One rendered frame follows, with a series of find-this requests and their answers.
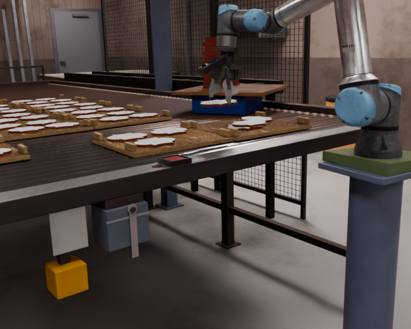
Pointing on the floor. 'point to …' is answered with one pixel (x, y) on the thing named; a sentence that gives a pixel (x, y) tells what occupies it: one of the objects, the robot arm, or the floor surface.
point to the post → (163, 72)
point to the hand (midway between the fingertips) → (218, 101)
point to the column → (371, 246)
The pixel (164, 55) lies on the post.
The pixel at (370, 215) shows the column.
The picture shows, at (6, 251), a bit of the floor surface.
